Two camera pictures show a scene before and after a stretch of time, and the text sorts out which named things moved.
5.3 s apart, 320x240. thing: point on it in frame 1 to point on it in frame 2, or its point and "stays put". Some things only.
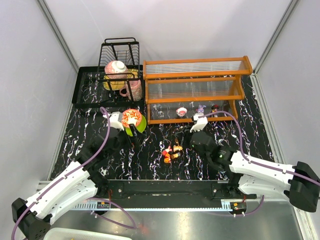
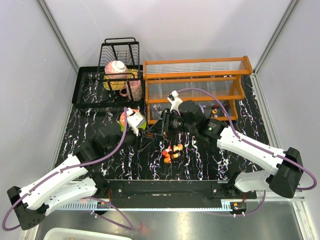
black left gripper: (127, 136) stays put
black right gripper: (186, 135) to (166, 122)
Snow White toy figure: (214, 109) stays put
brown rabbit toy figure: (177, 148) stays put
